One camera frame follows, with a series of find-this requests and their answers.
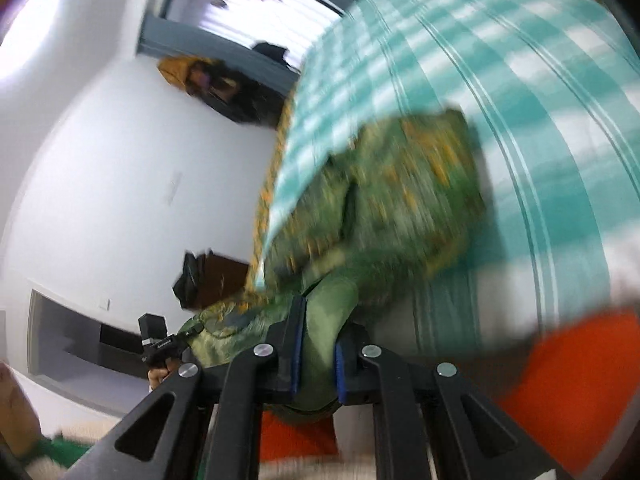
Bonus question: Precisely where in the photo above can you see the cream fleece left sleeve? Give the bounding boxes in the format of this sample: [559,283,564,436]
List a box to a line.
[18,419,119,480]

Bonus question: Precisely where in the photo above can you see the dark clothes on dresser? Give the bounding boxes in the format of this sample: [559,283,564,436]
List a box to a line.
[172,252,215,311]

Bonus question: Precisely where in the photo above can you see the teal white plaid bedsheet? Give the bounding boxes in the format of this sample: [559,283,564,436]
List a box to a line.
[262,0,639,354]

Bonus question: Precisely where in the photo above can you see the green landscape print jacket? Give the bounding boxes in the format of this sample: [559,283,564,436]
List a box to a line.
[181,108,485,417]

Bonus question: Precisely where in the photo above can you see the orange floral green quilt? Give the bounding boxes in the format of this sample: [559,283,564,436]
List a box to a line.
[245,89,296,290]

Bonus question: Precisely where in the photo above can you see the dark garment at window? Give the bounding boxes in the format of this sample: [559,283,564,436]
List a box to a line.
[250,41,291,68]

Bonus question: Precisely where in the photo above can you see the blue-grey curtain left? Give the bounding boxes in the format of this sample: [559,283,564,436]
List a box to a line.
[138,14,298,96]

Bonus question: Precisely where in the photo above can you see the orange fleece trousers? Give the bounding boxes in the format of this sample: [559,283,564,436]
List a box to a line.
[259,310,639,479]

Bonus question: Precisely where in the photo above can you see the person's left hand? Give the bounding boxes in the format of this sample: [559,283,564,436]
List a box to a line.
[148,358,182,391]

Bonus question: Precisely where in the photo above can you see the white wall switch plate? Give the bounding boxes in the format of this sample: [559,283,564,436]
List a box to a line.
[163,171,182,207]

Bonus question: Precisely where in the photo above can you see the brown wooden dresser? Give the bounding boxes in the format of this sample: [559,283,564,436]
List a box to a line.
[194,252,250,310]

